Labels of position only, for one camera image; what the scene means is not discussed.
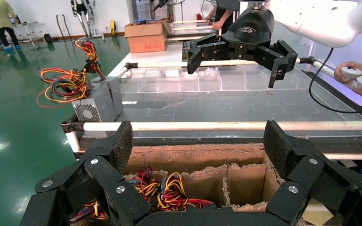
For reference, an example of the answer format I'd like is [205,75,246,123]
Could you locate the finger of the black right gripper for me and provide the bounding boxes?
[187,32,229,75]
[255,40,299,89]

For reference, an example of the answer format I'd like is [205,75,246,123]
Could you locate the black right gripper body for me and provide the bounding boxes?
[222,6,275,60]

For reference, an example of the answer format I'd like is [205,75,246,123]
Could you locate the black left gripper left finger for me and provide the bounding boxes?
[20,121,152,226]

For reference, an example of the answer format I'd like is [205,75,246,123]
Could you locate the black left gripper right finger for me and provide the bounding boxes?
[263,120,362,226]

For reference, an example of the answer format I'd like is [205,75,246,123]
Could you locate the operator right hand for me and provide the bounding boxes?
[334,61,362,84]

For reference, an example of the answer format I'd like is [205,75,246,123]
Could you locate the person in black shirt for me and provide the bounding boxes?
[204,0,241,35]

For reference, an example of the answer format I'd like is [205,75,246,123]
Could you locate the clear acrylic divider tray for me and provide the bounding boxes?
[118,65,362,138]

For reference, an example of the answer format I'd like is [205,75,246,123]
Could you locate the yellow paper sheet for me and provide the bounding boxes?
[303,207,335,226]

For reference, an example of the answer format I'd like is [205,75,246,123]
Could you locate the short white pipe leg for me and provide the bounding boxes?
[65,131,82,153]

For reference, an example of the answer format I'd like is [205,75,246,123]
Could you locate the white work table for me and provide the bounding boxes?
[107,42,185,78]

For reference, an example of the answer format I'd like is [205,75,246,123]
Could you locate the brown cardboard carton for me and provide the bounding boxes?
[124,21,172,54]

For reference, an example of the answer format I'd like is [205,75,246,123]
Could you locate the dark equipment rack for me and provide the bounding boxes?
[130,0,177,23]

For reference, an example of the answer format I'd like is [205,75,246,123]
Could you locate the worn divided cardboard box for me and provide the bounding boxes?
[72,143,308,226]

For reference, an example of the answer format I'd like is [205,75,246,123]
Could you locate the metal rack stand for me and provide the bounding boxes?
[17,21,42,44]

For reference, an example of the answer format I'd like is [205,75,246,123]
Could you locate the person in yellow jacket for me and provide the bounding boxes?
[0,0,22,52]

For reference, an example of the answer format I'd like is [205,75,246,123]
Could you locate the pipe frame table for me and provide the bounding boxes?
[168,19,222,43]

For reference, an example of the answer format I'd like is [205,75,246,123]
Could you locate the silver power supply coloured wires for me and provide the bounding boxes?
[128,167,161,203]
[156,172,214,211]
[69,199,110,225]
[36,67,117,123]
[74,39,124,119]

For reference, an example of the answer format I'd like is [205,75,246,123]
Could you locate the black camera cable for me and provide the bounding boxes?
[308,47,362,114]

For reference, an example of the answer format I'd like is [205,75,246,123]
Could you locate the long white pipe rail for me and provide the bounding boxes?
[82,121,362,132]

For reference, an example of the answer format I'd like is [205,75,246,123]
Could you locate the humanoid robot frame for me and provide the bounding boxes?
[70,0,104,40]

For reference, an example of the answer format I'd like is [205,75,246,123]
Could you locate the black curved hose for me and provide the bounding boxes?
[62,14,73,41]
[55,14,64,41]

